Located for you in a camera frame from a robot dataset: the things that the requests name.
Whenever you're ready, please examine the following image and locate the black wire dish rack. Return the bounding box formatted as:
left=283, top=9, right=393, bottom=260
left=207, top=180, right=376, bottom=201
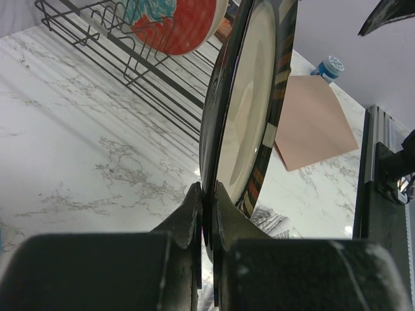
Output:
left=34, top=1, right=221, bottom=141

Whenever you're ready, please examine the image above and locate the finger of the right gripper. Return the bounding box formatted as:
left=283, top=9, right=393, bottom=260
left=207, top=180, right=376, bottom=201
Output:
left=358, top=0, right=415, bottom=36

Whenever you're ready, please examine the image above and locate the pink placemat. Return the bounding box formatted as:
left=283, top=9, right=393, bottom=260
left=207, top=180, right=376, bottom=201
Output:
left=275, top=75, right=358, bottom=172

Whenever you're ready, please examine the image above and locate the brown rimmed beige plate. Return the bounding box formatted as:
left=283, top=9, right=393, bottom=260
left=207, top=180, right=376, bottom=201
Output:
left=199, top=1, right=298, bottom=255

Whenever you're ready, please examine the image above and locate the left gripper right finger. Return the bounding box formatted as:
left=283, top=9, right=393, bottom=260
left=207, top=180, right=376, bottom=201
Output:
left=212, top=185, right=413, bottom=310

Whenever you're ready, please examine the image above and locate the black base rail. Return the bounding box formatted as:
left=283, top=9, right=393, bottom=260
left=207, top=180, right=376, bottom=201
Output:
left=351, top=142, right=415, bottom=247

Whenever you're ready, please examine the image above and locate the tale of two cities book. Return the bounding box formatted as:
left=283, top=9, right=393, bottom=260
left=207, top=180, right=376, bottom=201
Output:
left=215, top=0, right=240, bottom=43

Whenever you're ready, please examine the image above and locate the blue white small jar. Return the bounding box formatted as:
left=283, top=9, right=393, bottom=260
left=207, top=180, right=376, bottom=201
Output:
left=311, top=56, right=344, bottom=84

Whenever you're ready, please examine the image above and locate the clear plastic bag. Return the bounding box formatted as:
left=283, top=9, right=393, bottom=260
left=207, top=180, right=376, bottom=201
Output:
left=250, top=205, right=302, bottom=239

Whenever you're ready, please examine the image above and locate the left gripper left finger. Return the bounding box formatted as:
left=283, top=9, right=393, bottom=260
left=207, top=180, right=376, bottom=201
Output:
left=1, top=183, right=202, bottom=310

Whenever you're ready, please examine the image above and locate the red blue flower plate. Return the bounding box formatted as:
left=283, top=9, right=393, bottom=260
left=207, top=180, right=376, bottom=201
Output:
left=121, top=0, right=228, bottom=56

